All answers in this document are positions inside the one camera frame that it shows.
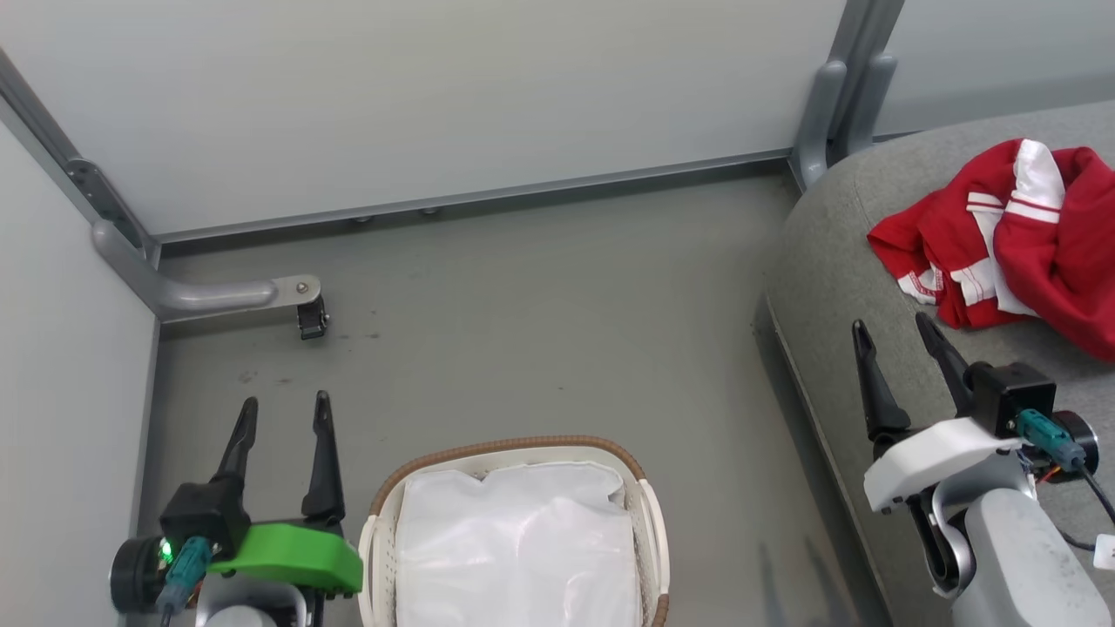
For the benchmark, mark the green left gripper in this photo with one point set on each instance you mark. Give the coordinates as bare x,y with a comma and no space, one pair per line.
292,557

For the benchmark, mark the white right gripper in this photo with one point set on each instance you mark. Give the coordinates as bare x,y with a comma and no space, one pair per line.
936,457

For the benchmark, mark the red and white garment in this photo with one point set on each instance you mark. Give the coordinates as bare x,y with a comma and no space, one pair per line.
1045,252

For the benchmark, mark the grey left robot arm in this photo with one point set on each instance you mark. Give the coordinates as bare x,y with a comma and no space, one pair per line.
253,605

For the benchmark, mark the grey fabric sofa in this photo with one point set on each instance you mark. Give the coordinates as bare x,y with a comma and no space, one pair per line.
836,261

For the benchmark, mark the black caster wheel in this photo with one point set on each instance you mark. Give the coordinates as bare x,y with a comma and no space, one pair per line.
312,320

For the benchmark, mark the white wicker-rimmed laundry basket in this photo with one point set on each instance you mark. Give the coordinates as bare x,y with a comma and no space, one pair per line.
379,557

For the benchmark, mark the grey partition foot with plate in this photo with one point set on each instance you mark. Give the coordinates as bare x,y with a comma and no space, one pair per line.
209,296

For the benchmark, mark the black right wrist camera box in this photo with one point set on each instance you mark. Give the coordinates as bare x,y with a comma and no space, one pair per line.
1010,392

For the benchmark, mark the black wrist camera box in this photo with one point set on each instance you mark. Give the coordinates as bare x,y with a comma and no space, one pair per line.
205,518
1010,392

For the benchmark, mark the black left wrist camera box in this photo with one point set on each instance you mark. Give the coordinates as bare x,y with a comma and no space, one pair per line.
205,518

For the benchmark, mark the grey double partition post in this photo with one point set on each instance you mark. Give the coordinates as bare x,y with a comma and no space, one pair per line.
841,96

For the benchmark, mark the grey partition bottom rail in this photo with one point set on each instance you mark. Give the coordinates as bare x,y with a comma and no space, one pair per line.
479,196

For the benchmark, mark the grey partition post with hinge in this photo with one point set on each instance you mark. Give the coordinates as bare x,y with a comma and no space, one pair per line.
78,174

